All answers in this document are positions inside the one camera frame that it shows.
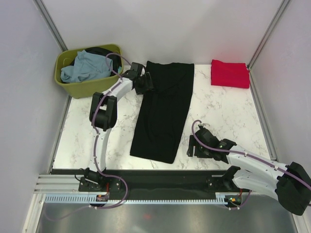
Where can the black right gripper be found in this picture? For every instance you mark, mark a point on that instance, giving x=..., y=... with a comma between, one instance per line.
x=191, y=143

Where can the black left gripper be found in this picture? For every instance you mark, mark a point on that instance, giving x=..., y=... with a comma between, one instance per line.
x=148, y=85

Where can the black t shirt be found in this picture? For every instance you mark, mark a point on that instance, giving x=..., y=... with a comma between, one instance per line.
x=163, y=112

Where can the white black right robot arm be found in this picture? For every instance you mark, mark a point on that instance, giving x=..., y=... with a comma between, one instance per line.
x=290, y=184

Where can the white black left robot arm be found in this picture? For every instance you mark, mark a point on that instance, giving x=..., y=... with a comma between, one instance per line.
x=104, y=112

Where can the black garment in bin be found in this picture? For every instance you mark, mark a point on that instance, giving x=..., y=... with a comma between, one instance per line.
x=115, y=60

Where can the light blue t shirt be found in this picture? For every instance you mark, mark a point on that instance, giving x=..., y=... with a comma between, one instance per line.
x=87, y=67

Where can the folded red t shirt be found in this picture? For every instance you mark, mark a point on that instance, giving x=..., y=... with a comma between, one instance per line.
x=229, y=74

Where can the olive green plastic bin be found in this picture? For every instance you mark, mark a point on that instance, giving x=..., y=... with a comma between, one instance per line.
x=86, y=88

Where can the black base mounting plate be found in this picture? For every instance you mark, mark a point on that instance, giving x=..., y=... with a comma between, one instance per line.
x=163, y=184

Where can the left aluminium corner post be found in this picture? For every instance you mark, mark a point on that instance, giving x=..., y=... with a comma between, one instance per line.
x=50, y=23

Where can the aluminium corner post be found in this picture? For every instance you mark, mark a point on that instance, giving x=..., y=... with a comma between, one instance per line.
x=50, y=23
x=269, y=31

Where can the aluminium front rail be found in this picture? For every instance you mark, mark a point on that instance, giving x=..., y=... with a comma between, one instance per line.
x=56, y=184

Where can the slotted cable duct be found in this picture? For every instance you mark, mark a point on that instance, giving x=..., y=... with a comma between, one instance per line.
x=106, y=199

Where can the right aluminium corner post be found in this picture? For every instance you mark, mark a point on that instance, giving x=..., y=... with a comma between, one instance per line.
x=269, y=31

